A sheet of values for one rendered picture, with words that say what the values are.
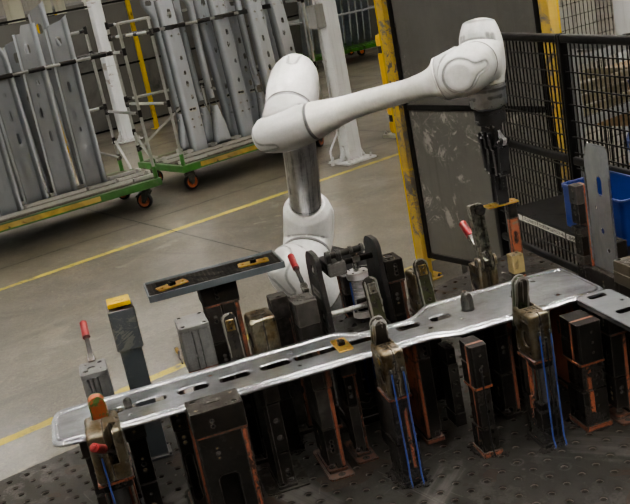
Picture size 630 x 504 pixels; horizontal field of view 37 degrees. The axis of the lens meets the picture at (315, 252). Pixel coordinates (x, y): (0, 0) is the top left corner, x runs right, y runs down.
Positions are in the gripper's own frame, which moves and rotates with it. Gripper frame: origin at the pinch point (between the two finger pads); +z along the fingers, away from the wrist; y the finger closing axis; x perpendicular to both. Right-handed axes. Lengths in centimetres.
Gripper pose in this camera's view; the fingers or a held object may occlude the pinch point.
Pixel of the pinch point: (499, 188)
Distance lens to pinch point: 239.7
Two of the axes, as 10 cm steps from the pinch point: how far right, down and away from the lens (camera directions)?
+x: 9.4, -2.5, 2.2
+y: 2.8, 2.3, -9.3
